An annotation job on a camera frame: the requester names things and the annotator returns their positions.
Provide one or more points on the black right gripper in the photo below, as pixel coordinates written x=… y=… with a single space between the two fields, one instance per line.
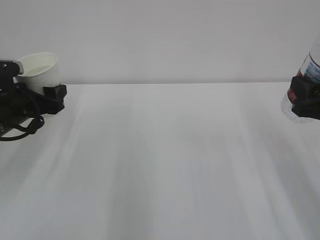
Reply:
x=304 y=94

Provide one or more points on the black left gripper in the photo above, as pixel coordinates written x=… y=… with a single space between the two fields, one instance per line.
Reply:
x=18 y=102

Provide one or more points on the clear plastic water bottle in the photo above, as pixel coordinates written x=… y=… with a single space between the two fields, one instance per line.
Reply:
x=310 y=68

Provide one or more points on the white paper cup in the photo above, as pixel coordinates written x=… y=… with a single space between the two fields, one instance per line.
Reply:
x=40 y=70

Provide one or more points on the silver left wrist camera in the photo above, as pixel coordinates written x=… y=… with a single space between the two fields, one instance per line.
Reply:
x=9 y=69

